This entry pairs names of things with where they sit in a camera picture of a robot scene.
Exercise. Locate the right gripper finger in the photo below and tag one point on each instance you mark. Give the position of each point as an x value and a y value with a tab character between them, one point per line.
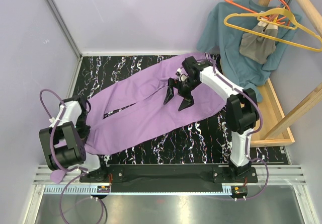
172	84
187	101

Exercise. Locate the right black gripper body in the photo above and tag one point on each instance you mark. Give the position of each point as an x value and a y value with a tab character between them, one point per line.
186	86

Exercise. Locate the purple trousers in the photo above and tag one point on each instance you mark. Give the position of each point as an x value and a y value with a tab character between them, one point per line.
132	111

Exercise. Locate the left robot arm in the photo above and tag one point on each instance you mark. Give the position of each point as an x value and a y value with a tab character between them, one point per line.
64	140

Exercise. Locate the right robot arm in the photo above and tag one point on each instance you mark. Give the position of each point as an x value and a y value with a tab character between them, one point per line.
242	111

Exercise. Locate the teal t-shirt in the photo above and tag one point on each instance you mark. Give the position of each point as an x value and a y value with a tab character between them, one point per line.
241	70

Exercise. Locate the grey beige cloth bag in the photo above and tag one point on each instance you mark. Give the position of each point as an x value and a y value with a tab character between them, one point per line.
258	48

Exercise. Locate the wooden clothes rack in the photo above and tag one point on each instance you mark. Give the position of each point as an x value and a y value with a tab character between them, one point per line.
274	128

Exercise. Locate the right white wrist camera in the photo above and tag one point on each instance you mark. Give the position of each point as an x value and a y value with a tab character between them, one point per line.
181	76

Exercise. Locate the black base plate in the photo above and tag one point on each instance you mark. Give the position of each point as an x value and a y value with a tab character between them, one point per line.
170	178

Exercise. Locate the aluminium frame rail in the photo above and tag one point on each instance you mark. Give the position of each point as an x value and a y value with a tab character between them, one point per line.
63	27

